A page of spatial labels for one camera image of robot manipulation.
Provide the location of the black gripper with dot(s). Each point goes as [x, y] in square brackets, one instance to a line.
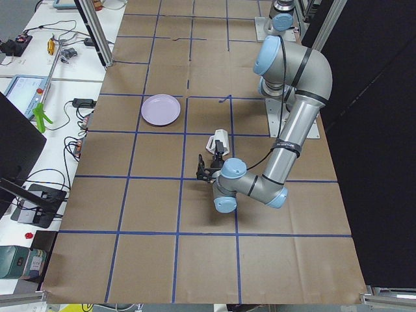
[203, 172]

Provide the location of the white faceted ceramic cup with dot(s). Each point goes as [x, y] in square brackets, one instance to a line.
[221, 135]

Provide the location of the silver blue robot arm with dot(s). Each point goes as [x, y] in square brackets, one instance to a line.
[268, 188]

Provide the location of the lavender round plate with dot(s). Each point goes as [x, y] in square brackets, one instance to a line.
[160, 109]

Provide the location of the black power adapter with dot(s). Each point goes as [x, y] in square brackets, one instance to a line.
[83, 103]

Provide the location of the black monitor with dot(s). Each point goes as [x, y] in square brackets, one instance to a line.
[21, 143]

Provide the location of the teach pendant tablet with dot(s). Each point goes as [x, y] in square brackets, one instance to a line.
[25, 92]

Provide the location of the green handled reacher grabber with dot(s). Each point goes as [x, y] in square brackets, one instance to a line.
[38, 111]

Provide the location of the yellow handled tool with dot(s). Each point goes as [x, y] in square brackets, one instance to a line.
[51, 46]

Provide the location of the aluminium frame post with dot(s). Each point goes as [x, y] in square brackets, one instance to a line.
[90, 19]

